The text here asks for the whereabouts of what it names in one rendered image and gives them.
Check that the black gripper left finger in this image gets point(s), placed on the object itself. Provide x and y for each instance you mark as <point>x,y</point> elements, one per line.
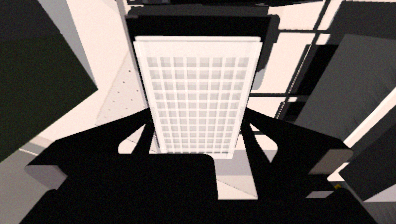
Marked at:
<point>107,137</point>

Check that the white well plate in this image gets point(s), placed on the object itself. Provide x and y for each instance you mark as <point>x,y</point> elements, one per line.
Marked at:
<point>216,72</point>

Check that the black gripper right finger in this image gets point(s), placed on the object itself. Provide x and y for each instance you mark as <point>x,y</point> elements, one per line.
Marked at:
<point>301,153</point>

